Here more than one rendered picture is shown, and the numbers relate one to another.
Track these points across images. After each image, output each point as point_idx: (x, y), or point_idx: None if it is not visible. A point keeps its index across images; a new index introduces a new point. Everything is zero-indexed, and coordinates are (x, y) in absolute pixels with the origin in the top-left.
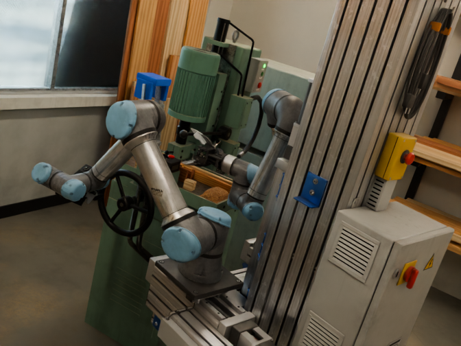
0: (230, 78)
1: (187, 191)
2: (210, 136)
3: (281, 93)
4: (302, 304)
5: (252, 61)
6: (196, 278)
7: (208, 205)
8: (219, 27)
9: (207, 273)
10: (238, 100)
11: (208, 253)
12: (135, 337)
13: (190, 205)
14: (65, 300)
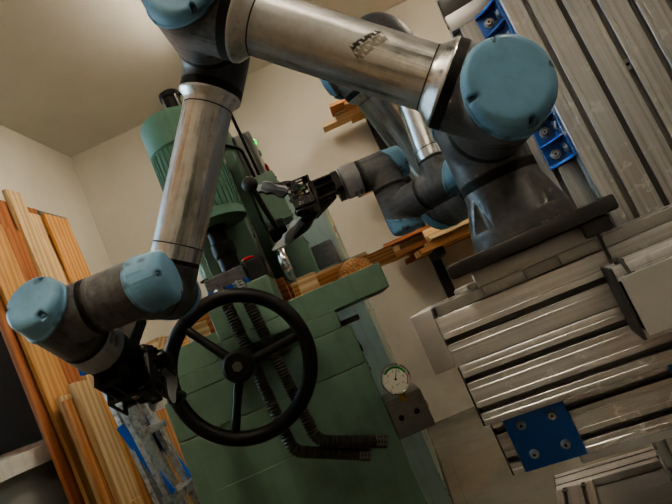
0: (230, 164)
1: (315, 289)
2: (261, 254)
3: None
4: None
5: (238, 139)
6: (554, 208)
7: (366, 277)
8: (170, 101)
9: (557, 190)
10: (262, 179)
11: (525, 153)
12: None
13: (338, 306)
14: None
